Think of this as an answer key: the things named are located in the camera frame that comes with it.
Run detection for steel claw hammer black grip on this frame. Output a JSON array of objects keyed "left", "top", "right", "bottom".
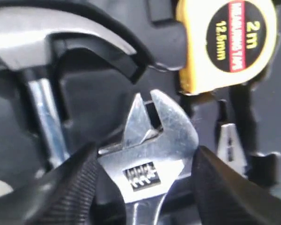
[{"left": 0, "top": 13, "right": 146, "bottom": 174}]

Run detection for black plastic tool case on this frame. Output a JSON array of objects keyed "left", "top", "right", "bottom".
[{"left": 0, "top": 0, "right": 281, "bottom": 225}]

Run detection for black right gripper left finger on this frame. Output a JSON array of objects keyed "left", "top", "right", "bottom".
[{"left": 0, "top": 142, "right": 126, "bottom": 225}]

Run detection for black handled adjustable wrench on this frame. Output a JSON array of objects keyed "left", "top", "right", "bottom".
[{"left": 98, "top": 89, "right": 199, "bottom": 225}]

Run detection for orange handled pliers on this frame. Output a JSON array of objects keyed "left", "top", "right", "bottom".
[{"left": 217, "top": 123, "right": 247, "bottom": 178}]

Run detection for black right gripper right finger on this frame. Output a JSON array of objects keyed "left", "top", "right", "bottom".
[{"left": 192, "top": 146, "right": 281, "bottom": 225}]

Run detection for yellow black tape measure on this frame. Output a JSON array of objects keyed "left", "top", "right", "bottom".
[{"left": 176, "top": 0, "right": 278, "bottom": 95}]

